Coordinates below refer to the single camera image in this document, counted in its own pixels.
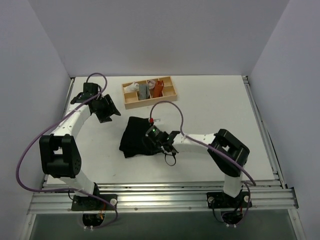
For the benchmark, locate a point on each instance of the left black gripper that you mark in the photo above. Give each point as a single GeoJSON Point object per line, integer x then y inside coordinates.
{"type": "Point", "coordinates": [106, 110]}

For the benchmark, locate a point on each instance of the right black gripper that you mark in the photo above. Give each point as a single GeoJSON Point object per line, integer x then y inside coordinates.
{"type": "Point", "coordinates": [148, 132]}

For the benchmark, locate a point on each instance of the black underwear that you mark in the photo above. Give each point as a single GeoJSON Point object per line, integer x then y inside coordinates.
{"type": "Point", "coordinates": [134, 141]}

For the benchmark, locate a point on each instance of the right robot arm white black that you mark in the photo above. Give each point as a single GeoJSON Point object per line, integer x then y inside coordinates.
{"type": "Point", "coordinates": [229, 154]}

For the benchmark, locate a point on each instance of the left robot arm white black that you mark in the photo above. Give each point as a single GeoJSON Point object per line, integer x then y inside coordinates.
{"type": "Point", "coordinates": [60, 156]}

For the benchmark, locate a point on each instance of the wooden compartment tray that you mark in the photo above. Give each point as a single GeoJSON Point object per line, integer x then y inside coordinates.
{"type": "Point", "coordinates": [132, 101]}

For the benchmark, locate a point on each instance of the white rolled cloth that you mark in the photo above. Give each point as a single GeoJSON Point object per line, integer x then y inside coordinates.
{"type": "Point", "coordinates": [132, 87]}

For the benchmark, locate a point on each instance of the grey rolled cloth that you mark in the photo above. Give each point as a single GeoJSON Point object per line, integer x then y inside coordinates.
{"type": "Point", "coordinates": [144, 92]}

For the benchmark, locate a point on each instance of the orange rolled cloth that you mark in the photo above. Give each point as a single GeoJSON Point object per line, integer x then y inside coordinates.
{"type": "Point", "coordinates": [158, 88]}

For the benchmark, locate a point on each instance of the pale patterned rolled cloth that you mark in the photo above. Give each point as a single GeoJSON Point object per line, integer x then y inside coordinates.
{"type": "Point", "coordinates": [151, 83]}

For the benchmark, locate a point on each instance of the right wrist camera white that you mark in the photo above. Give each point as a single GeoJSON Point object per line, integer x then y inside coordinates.
{"type": "Point", "coordinates": [156, 121]}

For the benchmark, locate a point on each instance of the aluminium frame rail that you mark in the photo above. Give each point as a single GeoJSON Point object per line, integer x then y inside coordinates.
{"type": "Point", "coordinates": [169, 197]}

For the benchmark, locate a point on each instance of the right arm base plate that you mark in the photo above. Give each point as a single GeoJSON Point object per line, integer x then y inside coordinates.
{"type": "Point", "coordinates": [220, 200]}

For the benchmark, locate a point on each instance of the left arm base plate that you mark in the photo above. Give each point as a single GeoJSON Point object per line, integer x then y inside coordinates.
{"type": "Point", "coordinates": [87, 203]}

